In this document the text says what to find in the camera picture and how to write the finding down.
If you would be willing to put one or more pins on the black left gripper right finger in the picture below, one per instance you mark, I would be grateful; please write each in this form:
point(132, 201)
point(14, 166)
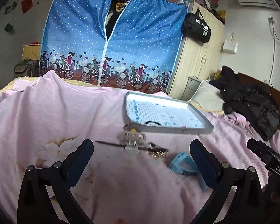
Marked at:
point(247, 203)

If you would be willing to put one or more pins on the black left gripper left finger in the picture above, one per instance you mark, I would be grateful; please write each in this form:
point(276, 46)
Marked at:
point(34, 204)

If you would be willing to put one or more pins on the light blue watch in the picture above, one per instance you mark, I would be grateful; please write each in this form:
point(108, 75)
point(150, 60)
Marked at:
point(183, 164)

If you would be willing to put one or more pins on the dark hair stick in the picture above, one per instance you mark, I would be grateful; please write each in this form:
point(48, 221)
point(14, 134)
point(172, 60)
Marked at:
point(109, 143)

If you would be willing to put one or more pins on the gold chain jewelry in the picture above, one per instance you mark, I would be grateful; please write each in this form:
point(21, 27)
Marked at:
point(159, 153)

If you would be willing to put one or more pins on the beige hair claw clip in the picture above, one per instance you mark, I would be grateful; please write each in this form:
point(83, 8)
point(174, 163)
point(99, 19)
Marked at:
point(133, 137)

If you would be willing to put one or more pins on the black jacket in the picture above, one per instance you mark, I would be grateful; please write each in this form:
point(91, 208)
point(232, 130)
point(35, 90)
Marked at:
point(251, 100)

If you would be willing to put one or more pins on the white pillow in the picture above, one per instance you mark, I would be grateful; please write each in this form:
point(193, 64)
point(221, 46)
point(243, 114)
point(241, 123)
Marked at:
point(207, 97)

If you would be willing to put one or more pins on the pink bed sheet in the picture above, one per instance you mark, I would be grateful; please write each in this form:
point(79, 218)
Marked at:
point(43, 122)

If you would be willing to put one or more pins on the grey bedside drawers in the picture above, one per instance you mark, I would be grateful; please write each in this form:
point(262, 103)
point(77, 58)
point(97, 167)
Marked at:
point(191, 87)

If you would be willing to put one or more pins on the white paper bag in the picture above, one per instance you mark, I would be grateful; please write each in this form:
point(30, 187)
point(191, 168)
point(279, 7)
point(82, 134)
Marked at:
point(230, 45)

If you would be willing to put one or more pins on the wooden wardrobe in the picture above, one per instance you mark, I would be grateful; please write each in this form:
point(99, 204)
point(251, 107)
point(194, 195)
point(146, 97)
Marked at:
point(196, 59)

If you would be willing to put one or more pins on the grey tray with grid paper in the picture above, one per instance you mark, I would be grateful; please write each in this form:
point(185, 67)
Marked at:
point(154, 114)

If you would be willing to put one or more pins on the dark suitcase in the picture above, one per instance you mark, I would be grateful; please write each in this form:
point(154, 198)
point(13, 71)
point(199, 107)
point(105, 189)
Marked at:
point(27, 68)

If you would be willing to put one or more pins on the yellow wooden cabinet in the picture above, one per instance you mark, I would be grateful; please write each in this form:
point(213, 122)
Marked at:
point(31, 51)

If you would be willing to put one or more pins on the black hanging bag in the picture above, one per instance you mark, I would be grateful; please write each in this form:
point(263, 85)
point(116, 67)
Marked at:
point(194, 26)

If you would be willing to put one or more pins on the blue fabric wardrobe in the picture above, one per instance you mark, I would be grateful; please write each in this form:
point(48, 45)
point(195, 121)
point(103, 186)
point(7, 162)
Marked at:
point(131, 44)

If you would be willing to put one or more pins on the red wall paper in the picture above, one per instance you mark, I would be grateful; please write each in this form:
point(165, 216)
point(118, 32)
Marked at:
point(26, 5)

